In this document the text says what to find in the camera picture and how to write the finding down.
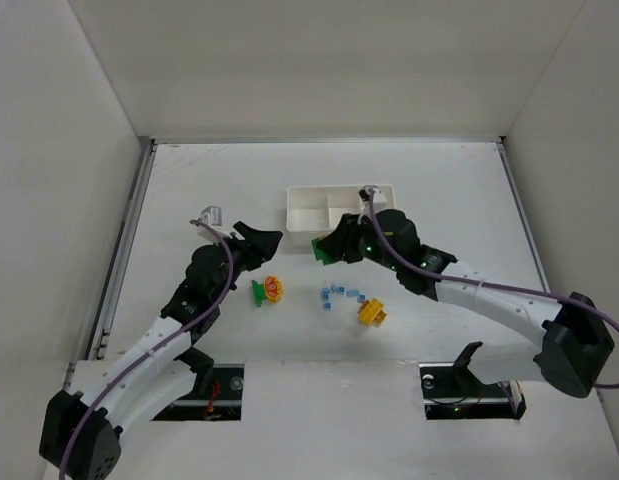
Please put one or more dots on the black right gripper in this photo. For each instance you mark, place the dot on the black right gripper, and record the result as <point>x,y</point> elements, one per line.
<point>344,239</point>

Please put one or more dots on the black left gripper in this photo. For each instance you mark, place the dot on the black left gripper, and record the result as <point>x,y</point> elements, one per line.
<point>245,243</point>

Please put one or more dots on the green square lego brick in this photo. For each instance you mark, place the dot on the green square lego brick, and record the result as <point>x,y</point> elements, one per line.
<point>319,254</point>

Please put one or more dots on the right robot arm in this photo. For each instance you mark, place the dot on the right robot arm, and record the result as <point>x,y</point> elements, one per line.
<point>566,342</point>

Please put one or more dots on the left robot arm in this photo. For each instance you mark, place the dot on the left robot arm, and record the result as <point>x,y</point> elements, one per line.
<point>84,431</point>

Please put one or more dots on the yellow butterfly lego brick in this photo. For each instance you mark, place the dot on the yellow butterfly lego brick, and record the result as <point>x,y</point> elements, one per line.
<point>274,290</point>

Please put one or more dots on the white three-compartment container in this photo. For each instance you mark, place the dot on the white three-compartment container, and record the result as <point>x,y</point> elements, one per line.
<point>312,211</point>

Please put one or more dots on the green flat lego brick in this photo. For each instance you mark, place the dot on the green flat lego brick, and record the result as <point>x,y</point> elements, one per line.
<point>259,293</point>

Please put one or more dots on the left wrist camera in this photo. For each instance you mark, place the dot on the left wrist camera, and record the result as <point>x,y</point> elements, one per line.
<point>212,216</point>

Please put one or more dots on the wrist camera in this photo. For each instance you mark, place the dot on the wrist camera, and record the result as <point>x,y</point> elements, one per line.
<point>212,216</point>
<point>372,196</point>

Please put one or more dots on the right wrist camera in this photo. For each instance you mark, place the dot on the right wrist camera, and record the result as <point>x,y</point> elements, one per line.
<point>372,196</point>

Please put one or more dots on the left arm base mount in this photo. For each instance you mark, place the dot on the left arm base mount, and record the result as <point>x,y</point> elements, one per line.
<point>216,399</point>

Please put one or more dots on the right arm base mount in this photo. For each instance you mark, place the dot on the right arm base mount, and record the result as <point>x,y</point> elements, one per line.
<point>451,392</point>

